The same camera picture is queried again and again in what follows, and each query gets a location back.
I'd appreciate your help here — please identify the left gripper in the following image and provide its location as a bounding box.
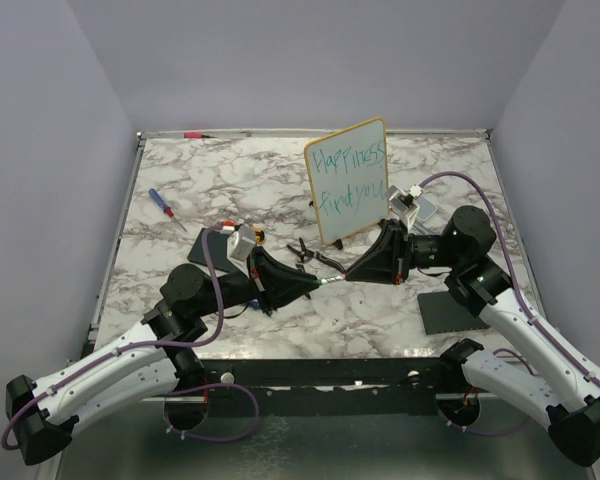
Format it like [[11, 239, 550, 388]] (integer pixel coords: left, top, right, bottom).
[[197, 245, 319, 318]]

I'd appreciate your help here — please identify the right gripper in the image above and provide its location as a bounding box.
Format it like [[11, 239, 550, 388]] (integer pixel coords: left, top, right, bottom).
[[345, 217, 463, 284]]

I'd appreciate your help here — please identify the yellow framed whiteboard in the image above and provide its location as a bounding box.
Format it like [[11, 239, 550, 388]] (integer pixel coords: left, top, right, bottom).
[[304, 117, 389, 245]]

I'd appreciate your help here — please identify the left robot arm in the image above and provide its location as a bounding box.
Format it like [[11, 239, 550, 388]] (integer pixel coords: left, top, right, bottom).
[[1, 247, 324, 466]]

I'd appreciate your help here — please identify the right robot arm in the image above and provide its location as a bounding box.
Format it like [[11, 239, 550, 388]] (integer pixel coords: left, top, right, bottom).
[[345, 206, 600, 467]]

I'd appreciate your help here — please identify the grey whiteboard eraser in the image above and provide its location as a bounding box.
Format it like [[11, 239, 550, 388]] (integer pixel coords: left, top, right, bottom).
[[416, 196, 437, 223]]

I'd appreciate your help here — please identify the yellow utility knife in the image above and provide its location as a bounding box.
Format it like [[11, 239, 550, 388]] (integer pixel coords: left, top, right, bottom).
[[253, 228, 265, 245]]

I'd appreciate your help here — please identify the left black pad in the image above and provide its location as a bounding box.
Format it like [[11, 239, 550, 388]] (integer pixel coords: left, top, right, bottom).
[[187, 228, 236, 273]]

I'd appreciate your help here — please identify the black pad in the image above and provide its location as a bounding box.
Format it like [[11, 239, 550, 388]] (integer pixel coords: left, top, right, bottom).
[[187, 228, 236, 273], [417, 292, 489, 336]]

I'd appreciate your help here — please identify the right black pad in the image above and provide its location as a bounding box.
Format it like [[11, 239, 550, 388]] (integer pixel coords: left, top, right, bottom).
[[417, 292, 489, 336]]

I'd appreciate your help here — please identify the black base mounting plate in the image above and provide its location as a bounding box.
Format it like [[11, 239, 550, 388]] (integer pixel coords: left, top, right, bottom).
[[142, 357, 481, 416]]

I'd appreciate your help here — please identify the blue red screwdriver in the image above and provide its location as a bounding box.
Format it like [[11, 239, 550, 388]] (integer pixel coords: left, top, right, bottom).
[[148, 188, 187, 231]]

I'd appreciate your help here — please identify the black grey wire stripper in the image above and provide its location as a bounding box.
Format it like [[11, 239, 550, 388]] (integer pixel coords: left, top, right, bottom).
[[286, 238, 345, 273]]

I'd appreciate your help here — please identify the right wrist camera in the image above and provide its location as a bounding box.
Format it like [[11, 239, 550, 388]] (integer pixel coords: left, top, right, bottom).
[[388, 185, 423, 230]]

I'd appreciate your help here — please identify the red marker on rail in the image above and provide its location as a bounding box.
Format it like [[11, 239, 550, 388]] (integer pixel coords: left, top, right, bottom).
[[183, 132, 215, 139]]

